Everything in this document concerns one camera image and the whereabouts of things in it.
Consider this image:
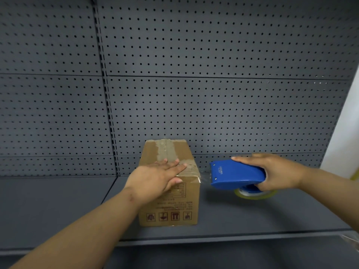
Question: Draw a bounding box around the person's right hand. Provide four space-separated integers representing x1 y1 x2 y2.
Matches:
230 153 305 192

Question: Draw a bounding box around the person's left hand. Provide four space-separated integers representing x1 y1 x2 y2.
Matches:
123 158 188 207

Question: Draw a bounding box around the brown printed cardboard box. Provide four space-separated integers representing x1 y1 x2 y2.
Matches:
138 139 201 228

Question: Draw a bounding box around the blue tape dispenser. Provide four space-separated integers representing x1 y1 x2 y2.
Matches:
208 160 267 194

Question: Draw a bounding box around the person's left forearm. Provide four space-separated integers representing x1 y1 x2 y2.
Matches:
10 187 141 269

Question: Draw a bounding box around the person's right forearm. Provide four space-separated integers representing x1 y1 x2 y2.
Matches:
298 168 359 234

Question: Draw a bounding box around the grey lower shelf board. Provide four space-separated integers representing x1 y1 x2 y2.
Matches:
104 232 359 269

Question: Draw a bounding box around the grey perforated shelf back panel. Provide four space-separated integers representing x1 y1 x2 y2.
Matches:
95 0 359 176
0 0 117 177

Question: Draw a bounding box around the grey slotted upright post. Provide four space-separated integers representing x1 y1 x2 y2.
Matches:
90 0 122 177

